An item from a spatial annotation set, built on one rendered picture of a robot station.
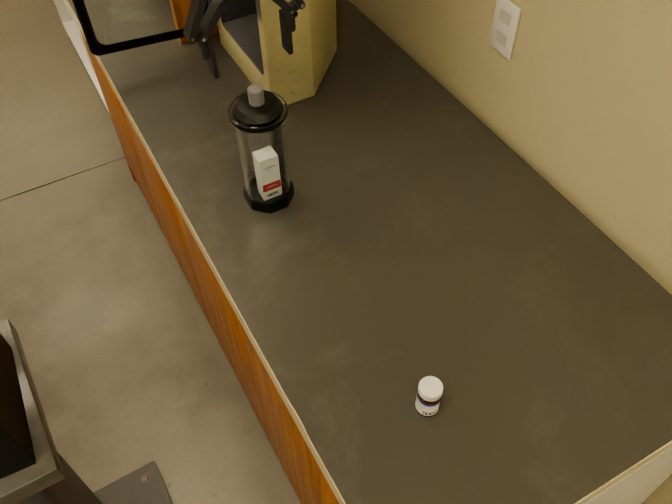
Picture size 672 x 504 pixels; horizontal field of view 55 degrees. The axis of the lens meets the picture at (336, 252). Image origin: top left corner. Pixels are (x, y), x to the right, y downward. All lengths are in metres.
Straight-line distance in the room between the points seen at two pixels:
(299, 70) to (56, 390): 1.35
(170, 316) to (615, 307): 1.57
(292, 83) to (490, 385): 0.83
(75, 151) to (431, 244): 2.13
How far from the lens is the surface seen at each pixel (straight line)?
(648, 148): 1.27
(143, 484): 2.09
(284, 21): 1.14
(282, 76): 1.53
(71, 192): 2.92
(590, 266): 1.31
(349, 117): 1.54
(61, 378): 2.36
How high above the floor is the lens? 1.90
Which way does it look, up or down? 50 degrees down
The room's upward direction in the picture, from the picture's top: 1 degrees counter-clockwise
